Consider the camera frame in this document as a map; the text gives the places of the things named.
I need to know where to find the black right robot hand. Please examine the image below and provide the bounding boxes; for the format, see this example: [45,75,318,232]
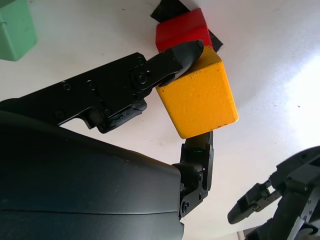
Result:
[0,39,216,240]

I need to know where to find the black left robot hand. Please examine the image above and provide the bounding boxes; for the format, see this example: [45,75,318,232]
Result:
[226,145,320,240]

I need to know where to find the yellow block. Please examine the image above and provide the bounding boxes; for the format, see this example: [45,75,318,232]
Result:
[154,45,240,140]

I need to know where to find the green block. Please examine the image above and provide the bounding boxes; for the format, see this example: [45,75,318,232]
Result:
[0,0,39,62]

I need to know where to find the red block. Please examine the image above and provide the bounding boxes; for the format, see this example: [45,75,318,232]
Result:
[154,7,214,54]

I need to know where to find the black tape patch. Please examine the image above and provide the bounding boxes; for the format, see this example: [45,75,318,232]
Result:
[149,0,225,54]

